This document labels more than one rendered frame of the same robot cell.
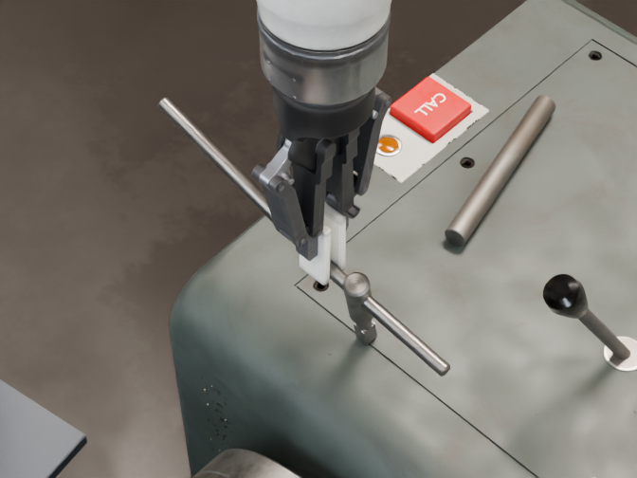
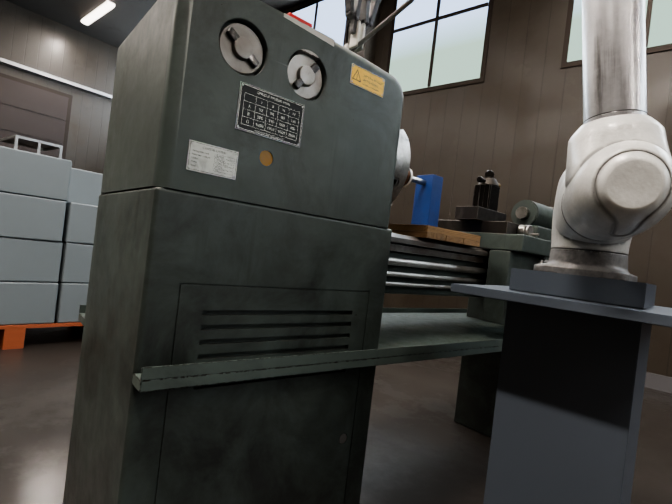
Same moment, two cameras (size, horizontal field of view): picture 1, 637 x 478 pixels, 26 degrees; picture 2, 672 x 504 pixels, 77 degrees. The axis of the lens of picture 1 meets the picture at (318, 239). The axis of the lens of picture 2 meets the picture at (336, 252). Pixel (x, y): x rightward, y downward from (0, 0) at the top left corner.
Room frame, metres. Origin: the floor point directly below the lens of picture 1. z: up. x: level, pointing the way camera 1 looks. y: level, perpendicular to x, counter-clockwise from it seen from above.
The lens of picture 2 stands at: (1.85, 0.14, 0.79)
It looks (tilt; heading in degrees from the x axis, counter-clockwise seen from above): 0 degrees down; 186
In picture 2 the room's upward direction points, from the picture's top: 7 degrees clockwise
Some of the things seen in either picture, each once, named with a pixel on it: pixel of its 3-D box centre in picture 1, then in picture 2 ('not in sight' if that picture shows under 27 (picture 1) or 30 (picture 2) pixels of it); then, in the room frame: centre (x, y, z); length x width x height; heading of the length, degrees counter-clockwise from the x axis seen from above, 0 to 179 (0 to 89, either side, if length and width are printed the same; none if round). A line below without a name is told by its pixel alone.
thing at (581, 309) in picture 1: (565, 299); not in sight; (0.64, -0.20, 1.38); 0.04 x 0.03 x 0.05; 136
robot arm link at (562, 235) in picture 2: not in sight; (594, 203); (0.83, 0.60, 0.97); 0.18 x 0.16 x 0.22; 165
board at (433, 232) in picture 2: not in sight; (413, 234); (0.27, 0.24, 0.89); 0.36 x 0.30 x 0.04; 46
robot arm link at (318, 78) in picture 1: (323, 38); not in sight; (0.70, 0.00, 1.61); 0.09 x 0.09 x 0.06
